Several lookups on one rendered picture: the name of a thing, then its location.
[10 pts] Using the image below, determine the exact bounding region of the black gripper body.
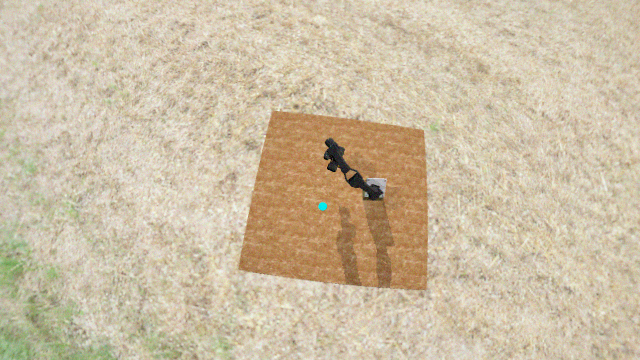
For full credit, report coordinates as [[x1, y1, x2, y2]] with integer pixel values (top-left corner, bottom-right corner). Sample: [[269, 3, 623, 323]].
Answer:
[[327, 146, 345, 172]]

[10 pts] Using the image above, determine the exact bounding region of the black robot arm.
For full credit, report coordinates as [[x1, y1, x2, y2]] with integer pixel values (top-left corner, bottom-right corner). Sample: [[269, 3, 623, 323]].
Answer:
[[324, 137, 383, 201]]

